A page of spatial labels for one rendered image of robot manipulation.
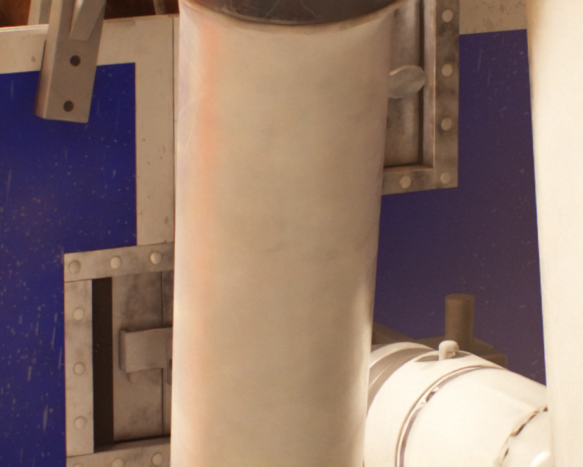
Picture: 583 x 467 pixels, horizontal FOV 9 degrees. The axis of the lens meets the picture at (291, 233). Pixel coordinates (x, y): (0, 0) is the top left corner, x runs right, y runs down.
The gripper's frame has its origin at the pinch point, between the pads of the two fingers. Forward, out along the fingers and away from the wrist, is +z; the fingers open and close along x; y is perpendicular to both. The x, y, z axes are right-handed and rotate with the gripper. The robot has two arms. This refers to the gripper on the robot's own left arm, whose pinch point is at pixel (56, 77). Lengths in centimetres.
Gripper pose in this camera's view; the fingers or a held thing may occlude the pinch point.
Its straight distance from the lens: 201.8
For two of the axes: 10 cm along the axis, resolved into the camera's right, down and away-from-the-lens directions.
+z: -1.5, 9.8, 1.4
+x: -4.5, -1.9, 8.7
